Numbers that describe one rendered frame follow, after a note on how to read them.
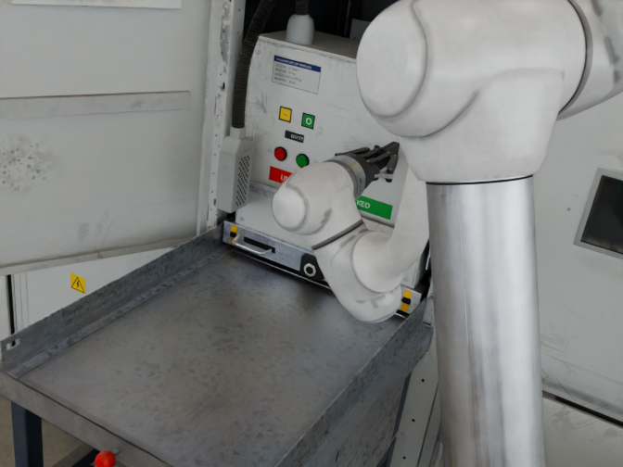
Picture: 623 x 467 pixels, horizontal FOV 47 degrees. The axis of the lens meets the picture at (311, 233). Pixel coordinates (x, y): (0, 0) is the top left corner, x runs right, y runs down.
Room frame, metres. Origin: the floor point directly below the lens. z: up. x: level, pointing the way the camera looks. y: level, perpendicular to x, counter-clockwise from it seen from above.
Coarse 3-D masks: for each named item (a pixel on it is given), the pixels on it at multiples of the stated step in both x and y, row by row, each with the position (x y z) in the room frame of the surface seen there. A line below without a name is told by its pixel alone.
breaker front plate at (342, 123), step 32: (256, 64) 1.61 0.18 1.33; (320, 64) 1.54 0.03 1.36; (352, 64) 1.51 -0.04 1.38; (256, 96) 1.61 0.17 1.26; (288, 96) 1.57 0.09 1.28; (320, 96) 1.54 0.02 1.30; (352, 96) 1.50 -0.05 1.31; (256, 128) 1.60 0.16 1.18; (288, 128) 1.57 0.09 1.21; (320, 128) 1.53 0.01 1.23; (352, 128) 1.50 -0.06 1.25; (256, 160) 1.60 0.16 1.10; (288, 160) 1.56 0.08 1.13; (320, 160) 1.53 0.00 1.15; (384, 192) 1.45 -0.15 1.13; (256, 224) 1.59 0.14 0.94; (384, 224) 1.45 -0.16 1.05
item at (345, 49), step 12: (264, 36) 1.61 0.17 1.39; (276, 36) 1.65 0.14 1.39; (324, 36) 1.74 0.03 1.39; (336, 36) 1.76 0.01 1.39; (300, 48) 1.56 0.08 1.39; (312, 48) 1.55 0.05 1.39; (324, 48) 1.59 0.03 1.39; (336, 48) 1.61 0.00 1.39; (348, 48) 1.63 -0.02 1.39; (420, 264) 1.42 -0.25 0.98; (420, 276) 1.44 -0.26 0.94
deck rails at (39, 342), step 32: (160, 256) 1.41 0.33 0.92; (192, 256) 1.51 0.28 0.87; (128, 288) 1.31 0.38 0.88; (160, 288) 1.38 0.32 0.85; (64, 320) 1.15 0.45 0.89; (96, 320) 1.22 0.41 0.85; (416, 320) 1.36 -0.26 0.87; (32, 352) 1.08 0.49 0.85; (384, 352) 1.19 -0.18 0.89; (352, 384) 1.05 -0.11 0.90; (320, 416) 0.94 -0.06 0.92; (288, 448) 0.92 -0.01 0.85
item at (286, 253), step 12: (228, 228) 1.61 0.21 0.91; (228, 240) 1.61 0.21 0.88; (252, 240) 1.58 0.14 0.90; (264, 240) 1.57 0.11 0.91; (276, 240) 1.55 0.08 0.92; (252, 252) 1.58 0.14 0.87; (276, 252) 1.55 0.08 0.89; (288, 252) 1.54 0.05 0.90; (300, 252) 1.52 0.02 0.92; (312, 252) 1.51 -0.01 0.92; (288, 264) 1.53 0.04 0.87; (408, 288) 1.40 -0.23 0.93; (420, 288) 1.41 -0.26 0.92; (408, 300) 1.40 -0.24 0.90; (420, 300) 1.39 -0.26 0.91; (408, 312) 1.39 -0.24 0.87
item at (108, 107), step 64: (0, 0) 1.40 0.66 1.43; (64, 0) 1.44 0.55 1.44; (128, 0) 1.52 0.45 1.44; (192, 0) 1.64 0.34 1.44; (0, 64) 1.39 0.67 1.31; (64, 64) 1.47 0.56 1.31; (128, 64) 1.55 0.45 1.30; (192, 64) 1.65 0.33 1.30; (0, 128) 1.39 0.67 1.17; (64, 128) 1.47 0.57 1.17; (128, 128) 1.55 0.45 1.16; (192, 128) 1.65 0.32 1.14; (0, 192) 1.38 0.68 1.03; (64, 192) 1.46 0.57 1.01; (128, 192) 1.56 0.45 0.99; (192, 192) 1.66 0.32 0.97; (0, 256) 1.38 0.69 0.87; (64, 256) 1.46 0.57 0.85
